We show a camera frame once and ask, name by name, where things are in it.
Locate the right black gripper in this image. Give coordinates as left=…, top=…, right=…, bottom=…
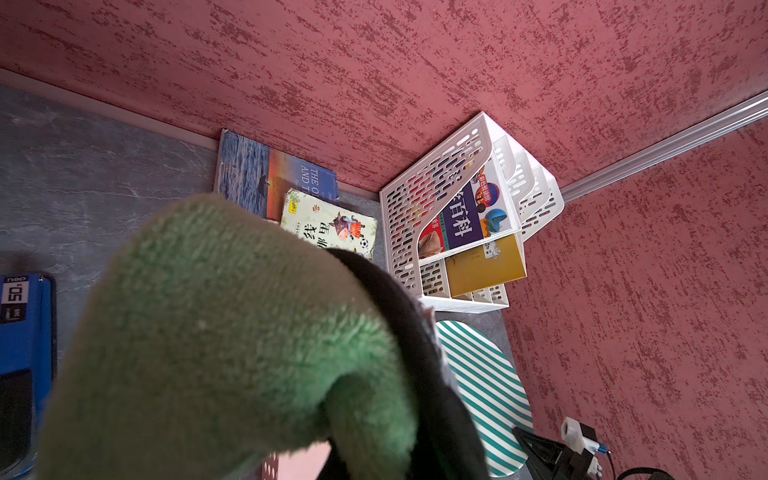
left=512, top=427, right=594, bottom=480

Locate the green white striped plate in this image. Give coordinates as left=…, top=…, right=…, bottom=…
left=437, top=321, right=533, bottom=478

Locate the green microfibre cloth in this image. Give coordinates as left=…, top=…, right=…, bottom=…
left=35, top=193, right=490, bottom=480

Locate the yellow cover comic book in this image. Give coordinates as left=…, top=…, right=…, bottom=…
left=445, top=233, right=527, bottom=298

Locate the pink plastic basket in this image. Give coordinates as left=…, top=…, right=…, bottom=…
left=261, top=442, right=331, bottom=480

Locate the white file organiser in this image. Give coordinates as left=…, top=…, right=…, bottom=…
left=379, top=112, right=565, bottom=313

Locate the white spined book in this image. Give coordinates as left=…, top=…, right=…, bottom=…
left=418, top=158, right=521, bottom=260

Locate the floral cover book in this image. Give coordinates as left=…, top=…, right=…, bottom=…
left=280, top=189, right=378, bottom=260

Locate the dark blue book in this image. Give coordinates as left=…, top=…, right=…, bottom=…
left=213, top=129, right=339, bottom=222

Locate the right corner aluminium profile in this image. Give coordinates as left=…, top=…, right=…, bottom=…
left=561, top=91, right=767, bottom=203

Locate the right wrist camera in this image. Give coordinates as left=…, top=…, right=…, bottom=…
left=560, top=417, right=608, bottom=479

